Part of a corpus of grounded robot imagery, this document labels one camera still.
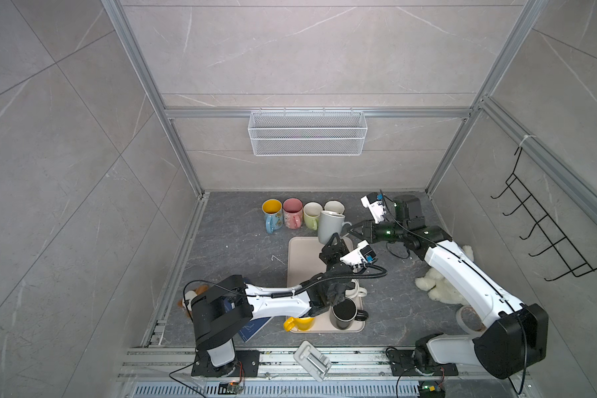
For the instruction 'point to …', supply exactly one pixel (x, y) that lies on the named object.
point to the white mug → (357, 291)
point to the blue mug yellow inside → (272, 211)
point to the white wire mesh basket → (308, 133)
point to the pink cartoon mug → (293, 211)
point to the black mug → (344, 312)
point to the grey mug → (330, 222)
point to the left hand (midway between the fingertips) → (337, 235)
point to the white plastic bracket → (317, 365)
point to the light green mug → (311, 222)
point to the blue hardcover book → (253, 327)
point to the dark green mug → (334, 205)
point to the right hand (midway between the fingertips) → (352, 230)
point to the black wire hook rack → (565, 248)
